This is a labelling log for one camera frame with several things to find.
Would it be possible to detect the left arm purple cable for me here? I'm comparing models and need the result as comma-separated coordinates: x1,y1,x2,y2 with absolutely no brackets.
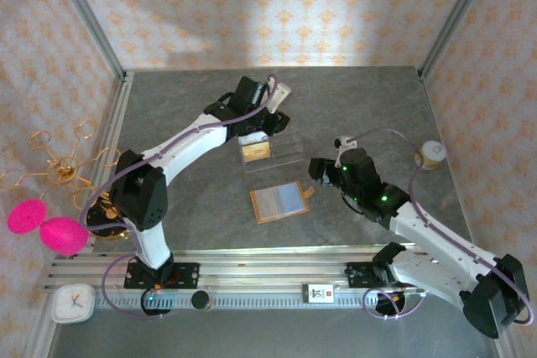
79,73,280,321

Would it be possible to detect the black round knob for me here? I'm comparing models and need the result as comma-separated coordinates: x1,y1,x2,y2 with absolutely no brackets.
191,290,211,312

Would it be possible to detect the orange leather card holder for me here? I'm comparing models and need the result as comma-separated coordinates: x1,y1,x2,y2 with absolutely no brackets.
249,180,315,225

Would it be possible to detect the clear acrylic card stand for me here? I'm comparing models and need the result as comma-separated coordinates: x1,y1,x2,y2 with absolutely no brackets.
237,129,305,174

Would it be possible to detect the black round gold-print plate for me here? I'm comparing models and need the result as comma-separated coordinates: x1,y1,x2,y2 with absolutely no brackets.
86,189,127,241

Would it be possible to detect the white silver card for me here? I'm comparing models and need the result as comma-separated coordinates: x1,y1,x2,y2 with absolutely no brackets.
239,133,269,148

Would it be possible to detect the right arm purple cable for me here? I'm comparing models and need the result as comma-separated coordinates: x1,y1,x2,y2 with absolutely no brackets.
354,127,534,325

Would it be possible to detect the grey slotted cable duct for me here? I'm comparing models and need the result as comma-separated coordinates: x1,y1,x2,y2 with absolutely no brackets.
95,293,420,311

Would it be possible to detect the aluminium side rail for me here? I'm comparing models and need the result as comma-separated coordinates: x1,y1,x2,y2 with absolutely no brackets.
24,71,135,358

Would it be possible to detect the pale blue card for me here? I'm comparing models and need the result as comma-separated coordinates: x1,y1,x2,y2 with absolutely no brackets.
279,184,304,215

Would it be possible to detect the aluminium frame post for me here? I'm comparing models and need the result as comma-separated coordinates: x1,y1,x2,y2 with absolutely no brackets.
44,0,129,82
418,0,500,80

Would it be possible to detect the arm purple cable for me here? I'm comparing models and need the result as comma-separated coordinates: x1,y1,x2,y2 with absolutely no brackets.
354,127,534,325
79,73,280,321

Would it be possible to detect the white square clock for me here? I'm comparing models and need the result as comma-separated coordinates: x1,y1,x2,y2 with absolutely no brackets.
50,284,96,324

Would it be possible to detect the gold card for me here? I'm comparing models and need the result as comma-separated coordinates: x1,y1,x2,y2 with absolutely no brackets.
242,143,272,165

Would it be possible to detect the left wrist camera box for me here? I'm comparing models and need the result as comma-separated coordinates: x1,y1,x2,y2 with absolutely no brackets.
266,80,292,114

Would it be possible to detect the white label tag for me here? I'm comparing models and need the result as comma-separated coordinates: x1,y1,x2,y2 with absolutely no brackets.
302,283,336,304

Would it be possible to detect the aluminium mounting rail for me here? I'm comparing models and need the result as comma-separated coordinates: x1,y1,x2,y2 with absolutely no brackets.
44,248,503,294

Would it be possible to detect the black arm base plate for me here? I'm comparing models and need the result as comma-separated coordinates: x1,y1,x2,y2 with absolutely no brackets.
123,262,201,291
346,261,423,290

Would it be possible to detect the small yellow white jar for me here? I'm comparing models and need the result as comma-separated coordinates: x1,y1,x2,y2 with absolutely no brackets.
414,140,446,170

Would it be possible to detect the gold wire stand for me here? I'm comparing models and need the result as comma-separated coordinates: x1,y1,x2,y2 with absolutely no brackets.
0,121,123,210

